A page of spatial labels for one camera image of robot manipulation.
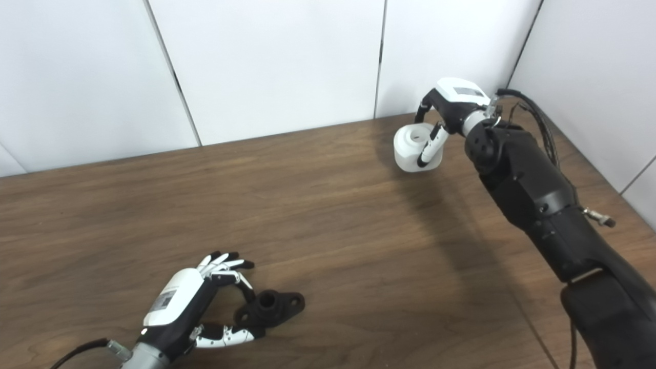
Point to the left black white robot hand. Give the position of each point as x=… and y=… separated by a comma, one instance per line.
x=174, y=302

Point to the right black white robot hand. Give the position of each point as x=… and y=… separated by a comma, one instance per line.
x=458, y=95

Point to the round white plastic piece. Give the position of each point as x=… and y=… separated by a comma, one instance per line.
x=407, y=154

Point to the black flanged holder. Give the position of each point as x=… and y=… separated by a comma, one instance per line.
x=279, y=307

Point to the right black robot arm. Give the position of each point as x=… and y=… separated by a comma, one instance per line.
x=538, y=195

